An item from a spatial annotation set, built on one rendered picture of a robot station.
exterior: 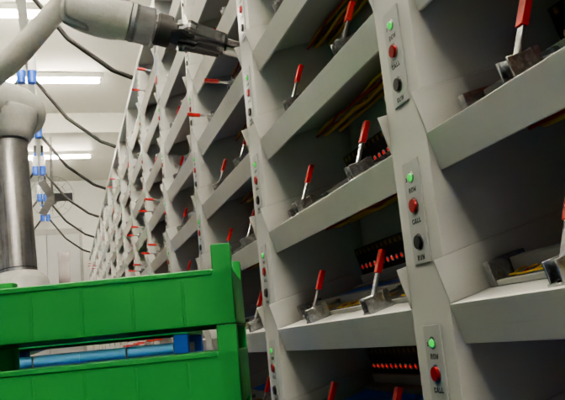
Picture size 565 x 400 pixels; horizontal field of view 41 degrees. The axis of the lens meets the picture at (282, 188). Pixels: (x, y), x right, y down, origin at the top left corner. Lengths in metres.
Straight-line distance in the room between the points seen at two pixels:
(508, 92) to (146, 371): 0.43
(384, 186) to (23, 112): 1.41
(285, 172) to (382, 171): 0.58
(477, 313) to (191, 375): 0.29
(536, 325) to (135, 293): 0.38
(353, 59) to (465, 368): 0.47
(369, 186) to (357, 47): 0.19
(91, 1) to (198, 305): 1.11
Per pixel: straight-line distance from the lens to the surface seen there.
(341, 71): 1.13
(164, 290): 0.76
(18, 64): 2.00
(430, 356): 0.89
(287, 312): 1.50
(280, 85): 1.60
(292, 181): 1.55
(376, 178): 1.01
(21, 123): 2.20
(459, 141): 0.82
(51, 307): 0.78
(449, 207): 0.86
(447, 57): 0.92
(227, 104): 1.87
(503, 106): 0.75
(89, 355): 1.09
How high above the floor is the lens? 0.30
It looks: 11 degrees up
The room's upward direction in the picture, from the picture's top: 6 degrees counter-clockwise
